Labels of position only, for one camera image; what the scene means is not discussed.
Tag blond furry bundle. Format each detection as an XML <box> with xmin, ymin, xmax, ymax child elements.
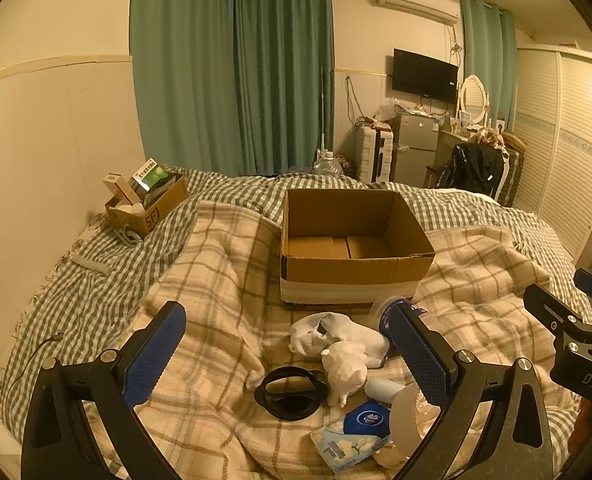
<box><xmin>476</xmin><ymin>129</ymin><xmax>505</xmax><ymax>149</ymax></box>

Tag thin black cable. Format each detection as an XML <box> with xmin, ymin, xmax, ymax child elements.
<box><xmin>18</xmin><ymin>334</ymin><xmax>64</xmax><ymax>386</ymax></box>

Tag small cardboard box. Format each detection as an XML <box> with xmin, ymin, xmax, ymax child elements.
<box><xmin>105</xmin><ymin>172</ymin><xmax>189</xmax><ymax>240</ymax></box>

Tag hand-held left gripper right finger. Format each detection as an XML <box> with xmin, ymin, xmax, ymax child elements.
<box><xmin>387</xmin><ymin>303</ymin><xmax>572</xmax><ymax>480</ymax></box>

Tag narrow beige carton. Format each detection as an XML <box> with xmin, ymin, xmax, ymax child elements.
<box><xmin>102</xmin><ymin>174</ymin><xmax>144</xmax><ymax>206</ymax></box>

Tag clear water jug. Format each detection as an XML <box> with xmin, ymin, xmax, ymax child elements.
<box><xmin>312</xmin><ymin>151</ymin><xmax>346</xmax><ymax>177</ymax></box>

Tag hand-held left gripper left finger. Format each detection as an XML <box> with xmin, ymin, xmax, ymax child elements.
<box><xmin>21</xmin><ymin>301</ymin><xmax>187</xmax><ymax>480</ymax></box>

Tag black jacket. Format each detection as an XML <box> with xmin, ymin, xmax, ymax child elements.
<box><xmin>433</xmin><ymin>142</ymin><xmax>506</xmax><ymax>196</ymax></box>

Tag brown plaid suitcase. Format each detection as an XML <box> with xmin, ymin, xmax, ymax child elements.
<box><xmin>498</xmin><ymin>132</ymin><xmax>527</xmax><ymax>206</ymax></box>

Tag white louvered wardrobe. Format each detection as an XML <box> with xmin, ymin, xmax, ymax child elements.
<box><xmin>513</xmin><ymin>42</ymin><xmax>592</xmax><ymax>281</ymax></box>

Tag white oval mirror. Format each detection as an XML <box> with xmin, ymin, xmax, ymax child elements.
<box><xmin>457</xmin><ymin>75</ymin><xmax>491</xmax><ymax>128</ymax></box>

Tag white animal figurine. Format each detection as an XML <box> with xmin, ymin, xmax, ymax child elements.
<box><xmin>321</xmin><ymin>341</ymin><xmax>369</xmax><ymax>407</ymax></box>

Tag clear plastic jar blue lid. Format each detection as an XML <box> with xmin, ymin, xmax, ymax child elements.
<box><xmin>370</xmin><ymin>295</ymin><xmax>417</xmax><ymax>333</ymax></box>

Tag white ribbed suitcase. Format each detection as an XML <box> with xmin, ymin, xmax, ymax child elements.
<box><xmin>357</xmin><ymin>125</ymin><xmax>394</xmax><ymax>184</ymax></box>

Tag black wall television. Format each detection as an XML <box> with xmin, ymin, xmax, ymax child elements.
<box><xmin>392</xmin><ymin>48</ymin><xmax>459</xmax><ymax>103</ymax></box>

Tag narrow green curtain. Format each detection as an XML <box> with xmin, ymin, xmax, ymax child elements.
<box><xmin>460</xmin><ymin>0</ymin><xmax>518</xmax><ymax>133</ymax></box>

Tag small white bottle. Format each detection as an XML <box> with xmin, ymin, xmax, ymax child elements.
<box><xmin>365</xmin><ymin>377</ymin><xmax>408</xmax><ymax>406</ymax></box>

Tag black round lid with handle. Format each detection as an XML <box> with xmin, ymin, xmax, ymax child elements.
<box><xmin>254</xmin><ymin>367</ymin><xmax>327</xmax><ymax>418</ymax></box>

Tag green label carton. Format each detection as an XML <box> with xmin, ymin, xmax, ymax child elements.
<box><xmin>128</xmin><ymin>159</ymin><xmax>172</xmax><ymax>193</ymax></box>

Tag pair of white socks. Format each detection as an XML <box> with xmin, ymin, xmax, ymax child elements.
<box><xmin>289</xmin><ymin>311</ymin><xmax>392</xmax><ymax>368</ymax></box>

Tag blue round tin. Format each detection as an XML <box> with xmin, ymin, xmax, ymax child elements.
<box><xmin>343</xmin><ymin>402</ymin><xmax>392</xmax><ymax>438</ymax></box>

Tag dark dressing table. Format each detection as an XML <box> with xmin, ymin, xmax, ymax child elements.
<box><xmin>438</xmin><ymin>127</ymin><xmax>479</xmax><ymax>171</ymax></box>

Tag light blue tissue packet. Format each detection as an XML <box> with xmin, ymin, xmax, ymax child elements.
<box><xmin>310</xmin><ymin>420</ymin><xmax>394</xmax><ymax>472</ymax></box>

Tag large cardboard box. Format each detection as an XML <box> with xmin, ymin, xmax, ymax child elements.
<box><xmin>280</xmin><ymin>188</ymin><xmax>436</xmax><ymax>311</ymax></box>

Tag white flat bar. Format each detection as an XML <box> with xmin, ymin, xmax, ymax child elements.
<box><xmin>71</xmin><ymin>254</ymin><xmax>113</xmax><ymax>276</ymax></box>

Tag white air conditioner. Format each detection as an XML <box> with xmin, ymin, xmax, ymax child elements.
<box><xmin>374</xmin><ymin>0</ymin><xmax>461</xmax><ymax>25</ymax></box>

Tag silver fridge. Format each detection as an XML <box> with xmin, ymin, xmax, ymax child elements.
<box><xmin>391</xmin><ymin>112</ymin><xmax>444</xmax><ymax>188</ymax></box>

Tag hanging wall cables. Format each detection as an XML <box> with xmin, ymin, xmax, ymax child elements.
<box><xmin>345</xmin><ymin>76</ymin><xmax>366</xmax><ymax>126</ymax></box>

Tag beige plaid blanket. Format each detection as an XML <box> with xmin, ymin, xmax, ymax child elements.
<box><xmin>108</xmin><ymin>200</ymin><xmax>577</xmax><ymax>480</ymax></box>

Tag floral bag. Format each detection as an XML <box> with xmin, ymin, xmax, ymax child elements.
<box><xmin>333</xmin><ymin>156</ymin><xmax>359</xmax><ymax>178</ymax></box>

